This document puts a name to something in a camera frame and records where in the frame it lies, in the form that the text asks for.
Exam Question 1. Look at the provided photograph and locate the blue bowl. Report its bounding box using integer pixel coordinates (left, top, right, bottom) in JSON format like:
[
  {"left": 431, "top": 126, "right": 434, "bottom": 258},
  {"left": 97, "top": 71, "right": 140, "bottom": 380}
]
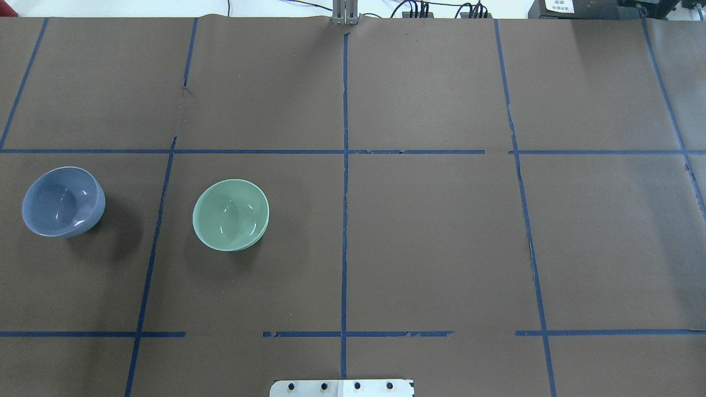
[{"left": 21, "top": 166, "right": 106, "bottom": 238}]

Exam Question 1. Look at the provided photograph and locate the aluminium frame post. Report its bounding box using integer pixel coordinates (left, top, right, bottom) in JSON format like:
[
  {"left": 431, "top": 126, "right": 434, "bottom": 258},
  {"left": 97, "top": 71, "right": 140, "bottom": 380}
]
[{"left": 332, "top": 0, "right": 360, "bottom": 25}]

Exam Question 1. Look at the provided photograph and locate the black device with label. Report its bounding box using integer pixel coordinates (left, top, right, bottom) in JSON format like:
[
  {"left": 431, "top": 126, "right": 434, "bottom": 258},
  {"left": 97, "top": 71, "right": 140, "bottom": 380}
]
[{"left": 527, "top": 1, "right": 642, "bottom": 20}]

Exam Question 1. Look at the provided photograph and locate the green bowl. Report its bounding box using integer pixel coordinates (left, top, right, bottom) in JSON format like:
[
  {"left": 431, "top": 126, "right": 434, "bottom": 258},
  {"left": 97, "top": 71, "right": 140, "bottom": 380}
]
[{"left": 192, "top": 179, "right": 270, "bottom": 252}]

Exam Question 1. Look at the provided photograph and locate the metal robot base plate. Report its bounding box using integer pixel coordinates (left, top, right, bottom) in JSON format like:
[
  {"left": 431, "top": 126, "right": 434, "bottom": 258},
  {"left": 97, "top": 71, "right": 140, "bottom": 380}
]
[{"left": 269, "top": 379, "right": 415, "bottom": 396}]

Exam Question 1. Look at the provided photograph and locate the brown paper table cover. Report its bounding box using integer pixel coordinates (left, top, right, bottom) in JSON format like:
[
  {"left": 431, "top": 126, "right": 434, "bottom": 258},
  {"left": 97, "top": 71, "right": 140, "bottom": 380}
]
[{"left": 2, "top": 15, "right": 704, "bottom": 396}]

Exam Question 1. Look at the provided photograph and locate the black power strip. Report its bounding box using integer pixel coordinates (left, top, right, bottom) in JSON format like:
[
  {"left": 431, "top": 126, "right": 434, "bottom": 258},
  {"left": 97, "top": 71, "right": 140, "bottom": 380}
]
[{"left": 390, "top": 1, "right": 493, "bottom": 19}]

